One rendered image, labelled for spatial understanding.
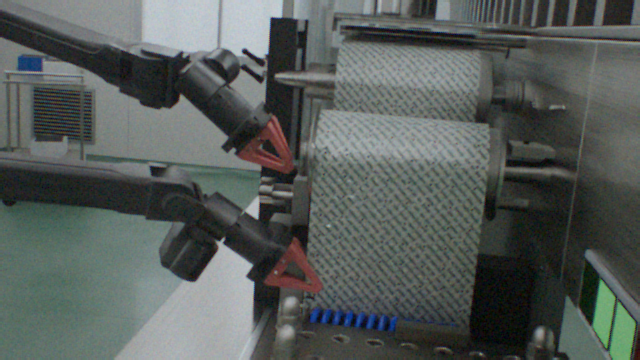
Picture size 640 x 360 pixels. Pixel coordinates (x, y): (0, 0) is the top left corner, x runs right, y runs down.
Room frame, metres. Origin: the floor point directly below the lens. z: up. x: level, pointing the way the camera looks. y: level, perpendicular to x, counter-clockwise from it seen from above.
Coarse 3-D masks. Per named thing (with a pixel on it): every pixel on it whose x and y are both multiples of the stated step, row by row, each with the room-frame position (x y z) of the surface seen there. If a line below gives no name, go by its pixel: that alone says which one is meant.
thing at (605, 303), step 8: (600, 280) 0.68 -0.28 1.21; (600, 288) 0.68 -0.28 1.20; (608, 288) 0.66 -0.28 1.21; (600, 296) 0.68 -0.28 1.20; (608, 296) 0.65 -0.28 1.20; (600, 304) 0.67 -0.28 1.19; (608, 304) 0.65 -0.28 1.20; (600, 312) 0.67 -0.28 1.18; (608, 312) 0.65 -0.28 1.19; (600, 320) 0.67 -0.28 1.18; (608, 320) 0.64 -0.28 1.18; (600, 328) 0.66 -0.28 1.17; (608, 328) 0.64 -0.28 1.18; (600, 336) 0.66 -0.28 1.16; (608, 336) 0.64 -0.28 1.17
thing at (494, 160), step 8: (312, 128) 1.01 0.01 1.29; (496, 136) 1.00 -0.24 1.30; (496, 144) 0.99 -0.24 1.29; (496, 152) 0.98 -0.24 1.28; (496, 160) 0.97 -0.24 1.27; (496, 168) 0.97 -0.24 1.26; (488, 176) 0.97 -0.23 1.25; (496, 176) 0.97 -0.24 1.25; (488, 184) 0.97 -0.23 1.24; (496, 184) 0.97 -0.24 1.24; (488, 192) 0.97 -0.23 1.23; (488, 200) 0.98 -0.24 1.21; (488, 208) 1.00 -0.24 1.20
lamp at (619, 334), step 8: (624, 312) 0.61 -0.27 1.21; (616, 320) 0.62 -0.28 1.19; (624, 320) 0.60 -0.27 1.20; (632, 320) 0.58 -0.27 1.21; (616, 328) 0.62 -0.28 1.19; (624, 328) 0.60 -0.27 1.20; (632, 328) 0.58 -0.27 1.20; (616, 336) 0.62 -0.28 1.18; (624, 336) 0.60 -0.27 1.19; (632, 336) 0.58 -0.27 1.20; (616, 344) 0.61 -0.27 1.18; (624, 344) 0.59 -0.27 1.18; (616, 352) 0.61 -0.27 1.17; (624, 352) 0.59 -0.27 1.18
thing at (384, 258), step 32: (320, 224) 0.99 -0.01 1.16; (352, 224) 0.98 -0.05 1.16; (384, 224) 0.98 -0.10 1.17; (416, 224) 0.97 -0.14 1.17; (448, 224) 0.97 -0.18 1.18; (480, 224) 0.96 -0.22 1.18; (320, 256) 0.99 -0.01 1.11; (352, 256) 0.98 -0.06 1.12; (384, 256) 0.98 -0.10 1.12; (416, 256) 0.97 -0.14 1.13; (448, 256) 0.97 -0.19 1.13; (352, 288) 0.98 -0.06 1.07; (384, 288) 0.98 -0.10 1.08; (416, 288) 0.97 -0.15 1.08; (448, 288) 0.97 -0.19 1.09; (448, 320) 0.97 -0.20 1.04
